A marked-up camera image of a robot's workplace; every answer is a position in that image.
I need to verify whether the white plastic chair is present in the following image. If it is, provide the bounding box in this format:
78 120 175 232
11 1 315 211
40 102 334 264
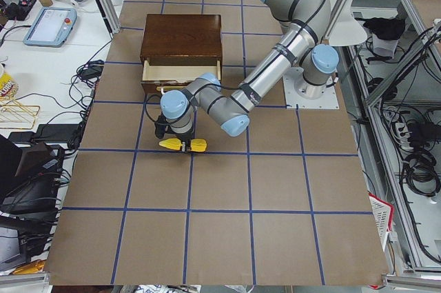
324 0 367 47

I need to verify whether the yellow toy corn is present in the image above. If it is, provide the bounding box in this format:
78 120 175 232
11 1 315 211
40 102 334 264
159 138 207 152

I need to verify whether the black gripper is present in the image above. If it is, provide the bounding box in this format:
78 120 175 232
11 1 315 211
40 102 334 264
154 115 193 153

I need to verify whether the gold wire rack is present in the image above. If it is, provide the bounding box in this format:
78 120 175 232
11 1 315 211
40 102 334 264
1 99 41 130

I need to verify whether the dark brown wooden drawer box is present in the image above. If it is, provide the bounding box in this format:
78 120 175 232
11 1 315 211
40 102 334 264
140 14 223 94

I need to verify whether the red white plastic basket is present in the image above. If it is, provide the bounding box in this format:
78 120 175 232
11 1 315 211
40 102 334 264
369 193 394 251

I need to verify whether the blue teach pendant near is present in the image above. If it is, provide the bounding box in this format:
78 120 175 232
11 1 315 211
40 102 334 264
23 8 77 48

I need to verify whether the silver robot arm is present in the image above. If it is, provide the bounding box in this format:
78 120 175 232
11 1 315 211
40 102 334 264
154 0 331 152

